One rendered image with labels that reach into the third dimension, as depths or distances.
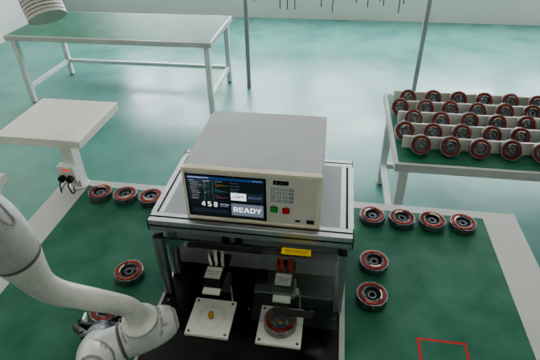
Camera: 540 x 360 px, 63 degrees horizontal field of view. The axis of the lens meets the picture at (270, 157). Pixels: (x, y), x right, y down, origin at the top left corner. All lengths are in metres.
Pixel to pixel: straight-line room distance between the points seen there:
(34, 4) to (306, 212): 1.39
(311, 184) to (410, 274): 0.70
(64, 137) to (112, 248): 0.50
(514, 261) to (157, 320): 1.41
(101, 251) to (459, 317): 1.41
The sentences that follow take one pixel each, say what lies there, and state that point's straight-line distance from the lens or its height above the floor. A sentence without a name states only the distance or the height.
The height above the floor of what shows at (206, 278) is 0.92.
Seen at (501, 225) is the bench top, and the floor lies 0.75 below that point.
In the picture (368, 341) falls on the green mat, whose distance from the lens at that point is 1.64.
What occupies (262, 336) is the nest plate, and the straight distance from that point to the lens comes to 1.58.
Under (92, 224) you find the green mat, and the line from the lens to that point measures 2.16.
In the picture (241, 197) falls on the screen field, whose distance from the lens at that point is 1.39.
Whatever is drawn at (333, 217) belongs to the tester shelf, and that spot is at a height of 1.11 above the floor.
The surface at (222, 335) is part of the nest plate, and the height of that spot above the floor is 0.78.
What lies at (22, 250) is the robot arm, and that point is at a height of 1.45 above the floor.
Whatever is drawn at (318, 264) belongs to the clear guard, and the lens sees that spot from 1.40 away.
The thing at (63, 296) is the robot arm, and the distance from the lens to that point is 1.18.
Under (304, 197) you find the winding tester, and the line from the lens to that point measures 1.36.
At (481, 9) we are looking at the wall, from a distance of 7.87.
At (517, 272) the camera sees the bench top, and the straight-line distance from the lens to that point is 2.03.
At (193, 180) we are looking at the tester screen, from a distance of 1.40.
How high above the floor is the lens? 2.08
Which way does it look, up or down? 33 degrees down
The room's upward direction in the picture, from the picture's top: 1 degrees counter-clockwise
